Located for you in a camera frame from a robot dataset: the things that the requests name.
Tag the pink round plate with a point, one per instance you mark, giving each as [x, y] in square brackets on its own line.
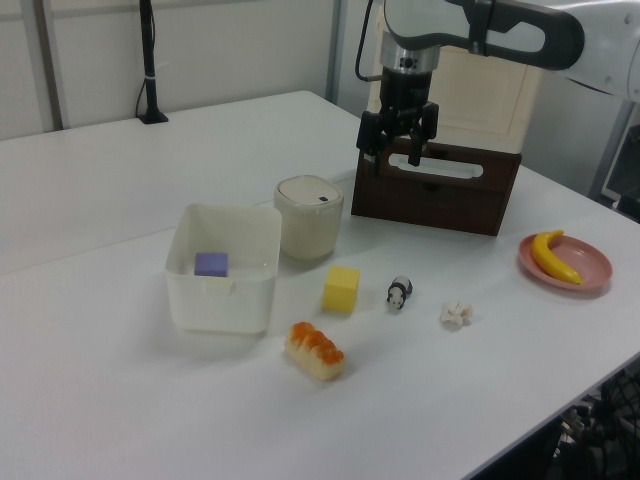
[590, 265]

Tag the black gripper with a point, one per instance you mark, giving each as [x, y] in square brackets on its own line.
[405, 100]

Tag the small white lumpy toy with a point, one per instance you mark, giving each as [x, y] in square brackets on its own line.
[456, 315]

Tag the yellow foam cube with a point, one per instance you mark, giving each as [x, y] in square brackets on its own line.
[341, 292]

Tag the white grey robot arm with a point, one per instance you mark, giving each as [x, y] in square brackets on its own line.
[550, 30]

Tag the dark brown wooden drawer box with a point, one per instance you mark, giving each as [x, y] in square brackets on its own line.
[435, 205]

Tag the cream toy cabinet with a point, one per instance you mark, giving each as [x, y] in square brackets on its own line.
[475, 100]

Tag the cream lidded round bin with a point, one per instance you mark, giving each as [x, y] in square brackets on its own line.
[307, 225]

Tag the black pole stand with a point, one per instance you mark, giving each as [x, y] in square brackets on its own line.
[148, 50]

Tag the white plastic basket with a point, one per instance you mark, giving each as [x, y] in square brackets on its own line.
[215, 310]

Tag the small panda figurine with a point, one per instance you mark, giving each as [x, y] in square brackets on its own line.
[398, 292]

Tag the purple foam cube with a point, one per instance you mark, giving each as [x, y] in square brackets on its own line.
[211, 264]

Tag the black equipment under table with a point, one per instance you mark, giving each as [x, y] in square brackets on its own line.
[600, 430]

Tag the yellow toy banana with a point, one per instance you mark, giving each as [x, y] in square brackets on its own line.
[542, 255]

